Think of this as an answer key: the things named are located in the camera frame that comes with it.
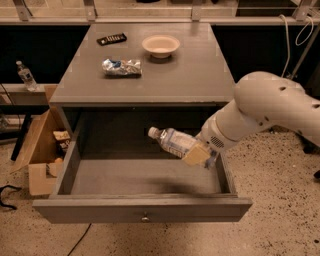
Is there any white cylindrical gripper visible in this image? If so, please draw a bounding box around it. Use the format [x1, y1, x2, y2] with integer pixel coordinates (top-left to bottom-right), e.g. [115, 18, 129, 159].
[182, 100, 264, 166]

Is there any blue plastic water bottle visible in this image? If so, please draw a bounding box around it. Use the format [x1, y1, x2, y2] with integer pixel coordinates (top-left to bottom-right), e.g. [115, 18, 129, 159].
[148, 127, 217, 169]

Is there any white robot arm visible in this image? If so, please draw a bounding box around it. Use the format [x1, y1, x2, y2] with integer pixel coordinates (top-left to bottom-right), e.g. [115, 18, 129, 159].
[183, 71, 320, 166]

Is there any round metal drawer knob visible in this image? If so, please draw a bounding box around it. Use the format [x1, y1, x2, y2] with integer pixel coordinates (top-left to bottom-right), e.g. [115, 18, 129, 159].
[141, 214, 150, 223]

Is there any grey open top drawer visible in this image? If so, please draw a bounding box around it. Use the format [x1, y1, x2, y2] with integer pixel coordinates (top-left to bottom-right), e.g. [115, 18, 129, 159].
[33, 110, 252, 223]

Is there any clear water bottle on ledge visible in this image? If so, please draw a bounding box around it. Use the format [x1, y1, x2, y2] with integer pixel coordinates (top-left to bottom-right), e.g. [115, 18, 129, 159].
[16, 61, 38, 92]

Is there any grey wooden cabinet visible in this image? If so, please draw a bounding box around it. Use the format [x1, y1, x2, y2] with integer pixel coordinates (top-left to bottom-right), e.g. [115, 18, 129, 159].
[49, 22, 244, 154]

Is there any silver foil chip bag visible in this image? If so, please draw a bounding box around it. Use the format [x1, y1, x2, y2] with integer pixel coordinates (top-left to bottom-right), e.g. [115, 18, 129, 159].
[102, 59, 142, 77]

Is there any white paper bowl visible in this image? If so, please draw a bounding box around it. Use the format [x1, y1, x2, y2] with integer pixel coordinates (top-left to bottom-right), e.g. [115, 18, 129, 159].
[142, 35, 180, 59]

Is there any black snack bar wrapper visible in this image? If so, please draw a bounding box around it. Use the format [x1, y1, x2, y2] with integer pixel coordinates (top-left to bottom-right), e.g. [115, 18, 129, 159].
[97, 33, 127, 46]

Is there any metal stand pole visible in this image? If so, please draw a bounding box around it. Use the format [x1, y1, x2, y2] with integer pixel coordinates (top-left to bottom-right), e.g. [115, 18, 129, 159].
[288, 23, 320, 80]

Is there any open cardboard box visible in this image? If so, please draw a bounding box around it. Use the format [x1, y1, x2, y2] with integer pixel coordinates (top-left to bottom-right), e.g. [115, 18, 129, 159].
[9, 84, 72, 197]

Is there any black floor cable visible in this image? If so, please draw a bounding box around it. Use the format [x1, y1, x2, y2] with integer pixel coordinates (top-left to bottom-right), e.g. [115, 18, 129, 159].
[66, 223, 92, 256]

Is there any white hanging cable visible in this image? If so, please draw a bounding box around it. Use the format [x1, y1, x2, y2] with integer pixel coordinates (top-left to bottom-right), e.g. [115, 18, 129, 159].
[278, 14, 316, 78]

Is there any black strap on floor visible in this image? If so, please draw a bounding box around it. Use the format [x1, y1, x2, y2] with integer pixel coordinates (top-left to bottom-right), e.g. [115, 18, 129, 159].
[0, 184, 22, 211]

